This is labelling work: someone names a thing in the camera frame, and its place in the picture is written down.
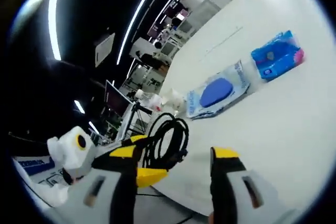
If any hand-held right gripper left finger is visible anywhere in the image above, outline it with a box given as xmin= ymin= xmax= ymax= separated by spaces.
xmin=82 ymin=147 xmax=140 ymax=224

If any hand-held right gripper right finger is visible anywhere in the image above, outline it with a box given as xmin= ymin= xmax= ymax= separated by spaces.
xmin=209 ymin=146 xmax=266 ymax=224

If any black cable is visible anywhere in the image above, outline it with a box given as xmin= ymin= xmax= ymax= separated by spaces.
xmin=143 ymin=112 xmax=190 ymax=170

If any blue pad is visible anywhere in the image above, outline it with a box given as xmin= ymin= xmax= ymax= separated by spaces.
xmin=185 ymin=60 xmax=250 ymax=120

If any blue tissue pack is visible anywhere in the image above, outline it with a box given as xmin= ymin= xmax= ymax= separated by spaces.
xmin=250 ymin=30 xmax=307 ymax=81

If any person's left hand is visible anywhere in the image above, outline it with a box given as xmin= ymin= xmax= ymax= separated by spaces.
xmin=61 ymin=168 xmax=85 ymax=186

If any black tripod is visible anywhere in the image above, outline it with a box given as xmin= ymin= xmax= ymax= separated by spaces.
xmin=125 ymin=102 xmax=153 ymax=137

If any dark computer monitor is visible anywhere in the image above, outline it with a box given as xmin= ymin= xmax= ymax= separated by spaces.
xmin=104 ymin=79 xmax=134 ymax=118

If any white round table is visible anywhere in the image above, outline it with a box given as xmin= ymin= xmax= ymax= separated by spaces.
xmin=151 ymin=0 xmax=331 ymax=217

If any white hanging panel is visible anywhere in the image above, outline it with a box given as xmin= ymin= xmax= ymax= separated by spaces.
xmin=94 ymin=33 xmax=116 ymax=68

